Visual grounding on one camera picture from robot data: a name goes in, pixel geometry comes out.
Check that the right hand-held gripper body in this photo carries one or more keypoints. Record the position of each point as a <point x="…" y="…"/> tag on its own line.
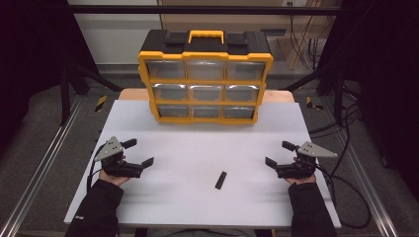
<point x="296" y="170"/>

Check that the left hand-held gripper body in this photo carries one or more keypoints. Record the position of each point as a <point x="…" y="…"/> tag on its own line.
<point x="120" y="168"/>

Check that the black flash drive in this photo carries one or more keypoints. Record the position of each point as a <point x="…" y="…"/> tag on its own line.
<point x="221" y="180"/>

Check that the clear organizer drawer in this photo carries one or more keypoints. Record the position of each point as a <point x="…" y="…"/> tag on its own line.
<point x="206" y="69"/>

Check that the yellow black storage organizer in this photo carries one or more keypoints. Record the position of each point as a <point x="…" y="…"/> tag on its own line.
<point x="206" y="46"/>

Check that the person's right hand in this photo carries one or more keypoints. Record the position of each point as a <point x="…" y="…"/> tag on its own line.
<point x="301" y="181"/>

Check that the person's left hand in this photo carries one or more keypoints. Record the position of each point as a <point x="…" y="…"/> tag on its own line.
<point x="113" y="181"/>

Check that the wooden table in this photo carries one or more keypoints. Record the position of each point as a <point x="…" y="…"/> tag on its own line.
<point x="131" y="94"/>

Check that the white foam board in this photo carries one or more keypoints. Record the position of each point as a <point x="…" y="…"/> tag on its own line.
<point x="197" y="204"/>

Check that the black metal stand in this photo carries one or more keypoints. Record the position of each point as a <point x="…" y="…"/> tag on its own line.
<point x="64" y="98"/>
<point x="338" y="95"/>

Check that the grid of clear drawers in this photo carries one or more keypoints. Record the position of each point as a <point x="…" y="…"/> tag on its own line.
<point x="164" y="69"/>

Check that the black curtain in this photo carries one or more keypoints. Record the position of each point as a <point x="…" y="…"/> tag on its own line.
<point x="29" y="65"/>
<point x="388" y="82"/>

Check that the light wooden cabinet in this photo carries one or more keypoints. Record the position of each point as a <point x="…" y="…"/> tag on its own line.
<point x="230" y="23"/>

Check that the black horizontal bar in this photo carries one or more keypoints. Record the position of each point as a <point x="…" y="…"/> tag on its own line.
<point x="197" y="10"/>

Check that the aluminium floor rail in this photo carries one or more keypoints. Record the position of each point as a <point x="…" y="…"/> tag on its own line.
<point x="42" y="171"/>
<point x="372" y="197"/>

